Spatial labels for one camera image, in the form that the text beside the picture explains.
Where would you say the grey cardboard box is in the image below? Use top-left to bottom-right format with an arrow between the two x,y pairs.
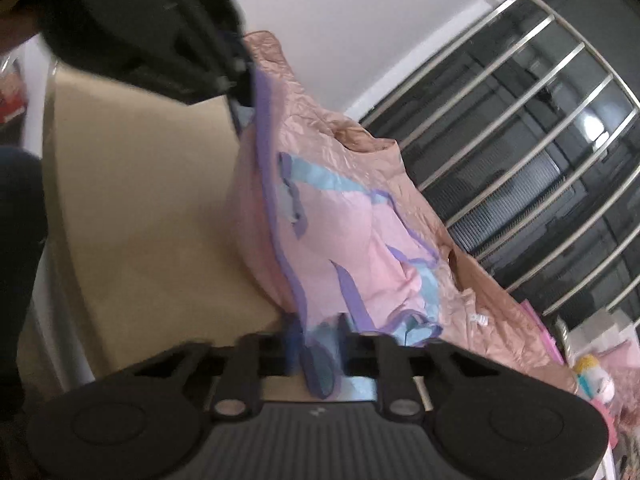
566,306 -> 639,357

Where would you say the person's left forearm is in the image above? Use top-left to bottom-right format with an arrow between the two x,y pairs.
0,0 -> 42,49

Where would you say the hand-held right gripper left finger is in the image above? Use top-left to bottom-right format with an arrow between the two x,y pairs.
131,326 -> 302,422

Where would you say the metal window grille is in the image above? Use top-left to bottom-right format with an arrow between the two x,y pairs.
360,0 -> 640,317

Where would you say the pink fluffy cloth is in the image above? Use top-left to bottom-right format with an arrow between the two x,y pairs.
597,342 -> 640,411

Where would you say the white yellow plush toy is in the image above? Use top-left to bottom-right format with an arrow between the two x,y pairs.
572,354 -> 616,404

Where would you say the pink garment with purple trim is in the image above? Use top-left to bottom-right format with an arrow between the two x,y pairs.
227,67 -> 446,401

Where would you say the person's dark clothing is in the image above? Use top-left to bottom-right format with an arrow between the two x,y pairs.
0,145 -> 49,411

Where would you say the pink quilted blanket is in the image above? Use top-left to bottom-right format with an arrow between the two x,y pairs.
240,30 -> 581,396

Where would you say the red white packet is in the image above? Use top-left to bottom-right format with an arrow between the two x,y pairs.
0,57 -> 29,124

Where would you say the dark window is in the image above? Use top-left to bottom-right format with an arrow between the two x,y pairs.
362,0 -> 640,318

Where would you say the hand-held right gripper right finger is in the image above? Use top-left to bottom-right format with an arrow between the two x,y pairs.
337,312 -> 507,419

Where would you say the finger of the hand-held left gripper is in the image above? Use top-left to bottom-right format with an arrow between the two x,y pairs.
167,0 -> 254,109

